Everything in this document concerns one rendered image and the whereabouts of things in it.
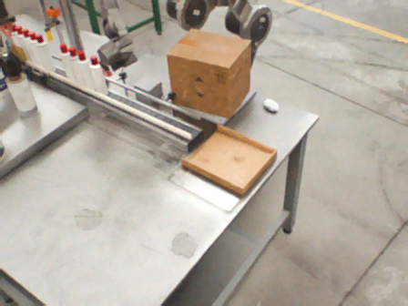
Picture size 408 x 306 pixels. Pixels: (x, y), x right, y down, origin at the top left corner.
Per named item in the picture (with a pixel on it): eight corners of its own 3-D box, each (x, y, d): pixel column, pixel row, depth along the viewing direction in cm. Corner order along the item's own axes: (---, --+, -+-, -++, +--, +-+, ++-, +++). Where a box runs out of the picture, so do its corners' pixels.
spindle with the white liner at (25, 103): (15, 113, 202) (-10, 56, 181) (31, 103, 207) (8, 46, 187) (27, 120, 198) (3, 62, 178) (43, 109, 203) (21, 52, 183)
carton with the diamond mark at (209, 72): (172, 104, 208) (165, 53, 190) (195, 77, 224) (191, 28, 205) (229, 119, 198) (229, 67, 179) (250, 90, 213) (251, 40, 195)
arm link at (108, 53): (120, 17, 152) (112, 26, 159) (93, 30, 146) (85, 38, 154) (138, 48, 155) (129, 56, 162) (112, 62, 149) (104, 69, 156)
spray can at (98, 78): (95, 95, 210) (85, 57, 196) (103, 90, 213) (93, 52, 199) (102, 98, 208) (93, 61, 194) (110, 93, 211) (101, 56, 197)
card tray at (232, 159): (181, 165, 181) (180, 158, 178) (218, 130, 196) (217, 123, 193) (242, 195, 168) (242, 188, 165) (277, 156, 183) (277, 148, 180)
